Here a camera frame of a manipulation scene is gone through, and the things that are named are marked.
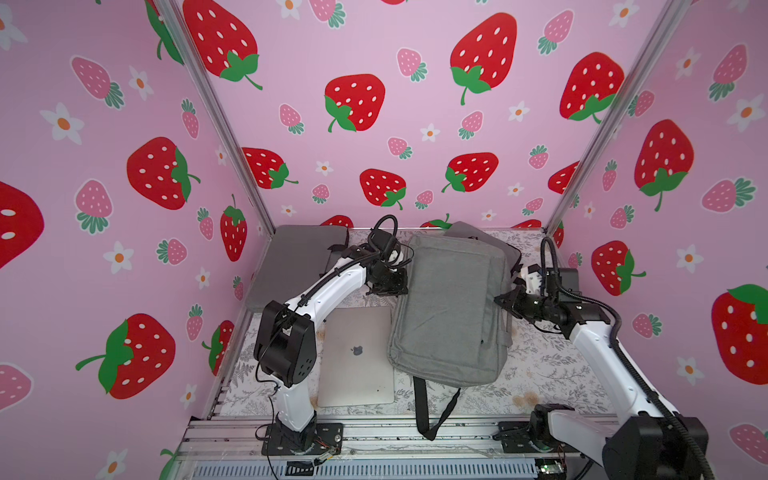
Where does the grey laptop bag with handles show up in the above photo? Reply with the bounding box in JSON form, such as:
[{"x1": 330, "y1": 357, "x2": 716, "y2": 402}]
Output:
[{"x1": 245, "y1": 225, "x2": 349, "y2": 313}]

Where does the large grey backpack bag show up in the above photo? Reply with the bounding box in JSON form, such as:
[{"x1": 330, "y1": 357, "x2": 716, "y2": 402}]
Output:
[{"x1": 388, "y1": 234, "x2": 519, "y2": 441}]

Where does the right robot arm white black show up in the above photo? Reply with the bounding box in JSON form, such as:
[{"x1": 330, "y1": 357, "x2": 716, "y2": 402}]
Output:
[{"x1": 495, "y1": 268, "x2": 714, "y2": 479}]

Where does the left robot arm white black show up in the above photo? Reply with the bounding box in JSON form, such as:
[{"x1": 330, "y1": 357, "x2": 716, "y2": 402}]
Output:
[{"x1": 254, "y1": 214, "x2": 413, "y2": 434}]

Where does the grey laptop sleeve at back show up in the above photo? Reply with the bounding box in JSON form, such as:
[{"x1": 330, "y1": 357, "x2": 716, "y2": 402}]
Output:
[{"x1": 444, "y1": 222, "x2": 522, "y2": 273}]

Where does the silver apple laptop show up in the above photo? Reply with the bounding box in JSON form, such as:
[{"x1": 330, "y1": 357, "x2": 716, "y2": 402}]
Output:
[{"x1": 318, "y1": 306, "x2": 394, "y2": 408}]

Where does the floral table mat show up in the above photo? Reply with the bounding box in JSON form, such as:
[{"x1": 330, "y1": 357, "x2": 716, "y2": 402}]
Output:
[{"x1": 213, "y1": 229, "x2": 615, "y2": 420}]

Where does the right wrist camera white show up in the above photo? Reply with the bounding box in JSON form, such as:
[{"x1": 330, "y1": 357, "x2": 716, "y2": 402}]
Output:
[{"x1": 520, "y1": 264, "x2": 542, "y2": 295}]

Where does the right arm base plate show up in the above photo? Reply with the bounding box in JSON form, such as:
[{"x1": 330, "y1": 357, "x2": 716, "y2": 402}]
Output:
[{"x1": 491, "y1": 421, "x2": 579, "y2": 455}]

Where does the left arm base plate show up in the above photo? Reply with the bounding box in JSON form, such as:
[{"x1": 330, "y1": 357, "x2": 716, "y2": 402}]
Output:
[{"x1": 261, "y1": 422, "x2": 344, "y2": 456}]

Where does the aluminium front rail frame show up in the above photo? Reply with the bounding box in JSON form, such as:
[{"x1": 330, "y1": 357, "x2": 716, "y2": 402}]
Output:
[{"x1": 168, "y1": 415, "x2": 605, "y2": 479}]

